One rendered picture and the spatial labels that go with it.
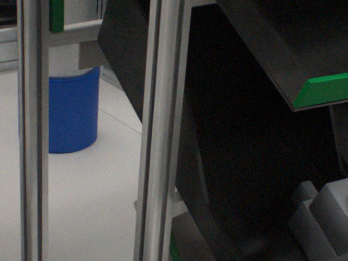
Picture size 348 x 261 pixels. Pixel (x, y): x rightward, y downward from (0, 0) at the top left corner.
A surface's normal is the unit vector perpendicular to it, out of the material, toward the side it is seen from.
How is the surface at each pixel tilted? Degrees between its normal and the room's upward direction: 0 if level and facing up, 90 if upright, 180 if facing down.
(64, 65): 90
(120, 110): 0
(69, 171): 0
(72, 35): 90
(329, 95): 115
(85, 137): 90
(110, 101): 0
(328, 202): 90
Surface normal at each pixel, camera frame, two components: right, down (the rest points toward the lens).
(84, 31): 0.66, 0.37
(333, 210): -0.86, 0.15
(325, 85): 0.44, 0.75
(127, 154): 0.08, -0.90
